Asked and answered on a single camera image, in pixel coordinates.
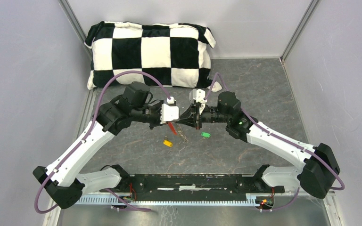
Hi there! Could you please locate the green key tag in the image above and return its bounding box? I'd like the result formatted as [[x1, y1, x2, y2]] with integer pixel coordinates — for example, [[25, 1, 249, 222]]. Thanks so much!
[[201, 132, 211, 138]]

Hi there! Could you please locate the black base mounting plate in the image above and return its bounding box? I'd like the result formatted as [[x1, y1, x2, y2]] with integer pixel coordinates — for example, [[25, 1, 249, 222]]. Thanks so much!
[[112, 164, 285, 202]]

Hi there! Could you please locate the right aluminium frame rail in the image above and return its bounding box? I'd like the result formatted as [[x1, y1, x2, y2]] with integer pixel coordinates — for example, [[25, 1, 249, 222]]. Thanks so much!
[[280, 0, 320, 64]]

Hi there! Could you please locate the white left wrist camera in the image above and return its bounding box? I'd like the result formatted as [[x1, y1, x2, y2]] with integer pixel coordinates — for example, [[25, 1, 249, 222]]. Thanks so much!
[[160, 97, 180, 124]]

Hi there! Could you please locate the yellow key tag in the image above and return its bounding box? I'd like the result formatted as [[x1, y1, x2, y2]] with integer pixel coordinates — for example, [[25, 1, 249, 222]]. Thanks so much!
[[163, 136, 173, 147]]

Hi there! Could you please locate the aluminium frame rail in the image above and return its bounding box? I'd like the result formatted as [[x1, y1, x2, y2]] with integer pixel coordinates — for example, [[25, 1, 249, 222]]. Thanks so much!
[[58, 0, 92, 60], [280, 0, 320, 64]]

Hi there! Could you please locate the white slotted cable duct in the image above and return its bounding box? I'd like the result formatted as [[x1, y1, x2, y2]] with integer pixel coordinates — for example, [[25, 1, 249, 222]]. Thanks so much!
[[76, 194, 259, 207]]

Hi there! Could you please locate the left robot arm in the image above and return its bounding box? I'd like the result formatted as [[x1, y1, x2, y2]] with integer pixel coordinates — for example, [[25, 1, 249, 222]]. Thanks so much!
[[33, 95, 131, 214]]

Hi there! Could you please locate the left aluminium frame rail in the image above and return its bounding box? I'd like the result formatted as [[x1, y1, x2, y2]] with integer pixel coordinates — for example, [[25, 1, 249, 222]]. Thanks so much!
[[58, 0, 92, 60]]

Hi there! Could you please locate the black white checkered pillow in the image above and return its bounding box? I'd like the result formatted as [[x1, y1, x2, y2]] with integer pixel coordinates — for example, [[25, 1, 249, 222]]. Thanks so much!
[[84, 21, 222, 92]]

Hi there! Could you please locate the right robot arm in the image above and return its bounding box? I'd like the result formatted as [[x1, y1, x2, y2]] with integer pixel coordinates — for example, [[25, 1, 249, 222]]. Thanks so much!
[[178, 89, 345, 199]]

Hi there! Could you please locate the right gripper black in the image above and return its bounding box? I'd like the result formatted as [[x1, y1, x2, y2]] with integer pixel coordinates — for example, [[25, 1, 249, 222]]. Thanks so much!
[[175, 103, 230, 130]]

